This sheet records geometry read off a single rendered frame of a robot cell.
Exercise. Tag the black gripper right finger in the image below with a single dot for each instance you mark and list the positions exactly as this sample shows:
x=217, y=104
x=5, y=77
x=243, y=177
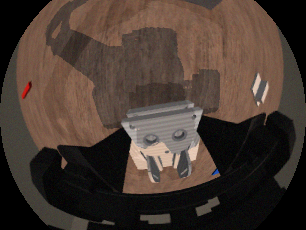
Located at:
x=224, y=140

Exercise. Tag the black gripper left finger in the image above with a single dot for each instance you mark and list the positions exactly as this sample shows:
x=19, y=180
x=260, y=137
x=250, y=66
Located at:
x=107, y=159

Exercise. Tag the red rectangular bar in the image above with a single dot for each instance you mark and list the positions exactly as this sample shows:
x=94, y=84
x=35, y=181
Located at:
x=25, y=92

